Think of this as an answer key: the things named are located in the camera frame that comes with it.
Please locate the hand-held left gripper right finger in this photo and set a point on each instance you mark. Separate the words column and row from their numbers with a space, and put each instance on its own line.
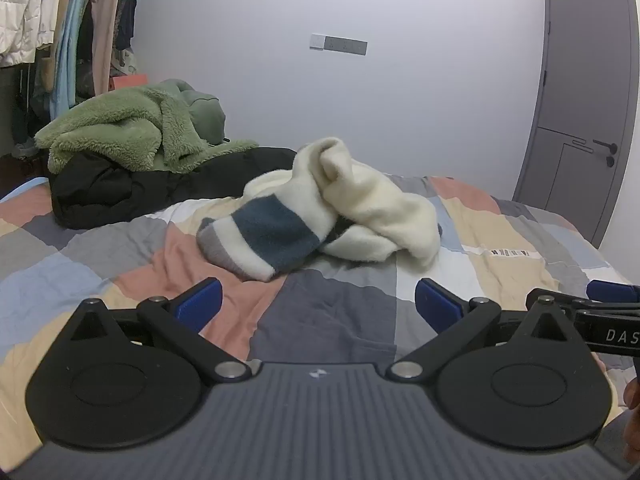
column 440, row 305

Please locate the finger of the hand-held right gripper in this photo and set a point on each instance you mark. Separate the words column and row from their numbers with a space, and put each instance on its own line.
column 565, row 302
column 615, row 291

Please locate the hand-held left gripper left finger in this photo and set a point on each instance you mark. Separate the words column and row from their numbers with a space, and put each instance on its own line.
column 197, row 305

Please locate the cream striped fleece sweater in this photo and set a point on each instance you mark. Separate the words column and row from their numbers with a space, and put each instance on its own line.
column 385, row 210

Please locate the person's right hand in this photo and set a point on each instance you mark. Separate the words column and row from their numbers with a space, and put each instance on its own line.
column 633, row 393

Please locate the patchwork bed cover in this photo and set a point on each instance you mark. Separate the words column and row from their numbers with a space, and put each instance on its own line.
column 325, row 310

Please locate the black jacket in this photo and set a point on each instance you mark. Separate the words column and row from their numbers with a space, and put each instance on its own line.
column 110, row 190

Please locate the green padded coat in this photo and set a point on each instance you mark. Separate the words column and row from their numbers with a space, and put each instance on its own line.
column 205, row 115

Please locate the green fleece jacket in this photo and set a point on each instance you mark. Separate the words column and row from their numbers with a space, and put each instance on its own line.
column 110, row 125

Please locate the grey door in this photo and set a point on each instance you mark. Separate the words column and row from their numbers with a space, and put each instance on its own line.
column 565, row 85

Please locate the pink box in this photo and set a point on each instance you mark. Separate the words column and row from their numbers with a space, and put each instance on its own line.
column 131, row 82

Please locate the light blue hanging garment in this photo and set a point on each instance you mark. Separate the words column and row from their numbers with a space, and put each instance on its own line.
column 67, row 60

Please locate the dark hanging garment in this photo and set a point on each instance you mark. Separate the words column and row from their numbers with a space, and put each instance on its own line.
column 127, row 20

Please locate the beige hanging garment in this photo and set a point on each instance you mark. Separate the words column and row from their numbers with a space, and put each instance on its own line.
column 105, row 25

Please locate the blue and white garment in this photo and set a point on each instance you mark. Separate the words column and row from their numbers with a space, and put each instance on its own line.
column 50, row 5

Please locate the white puffer jacket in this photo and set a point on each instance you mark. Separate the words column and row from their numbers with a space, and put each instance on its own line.
column 17, row 10

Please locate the grey wall switch panel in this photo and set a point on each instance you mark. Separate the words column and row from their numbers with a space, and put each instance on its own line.
column 339, row 44

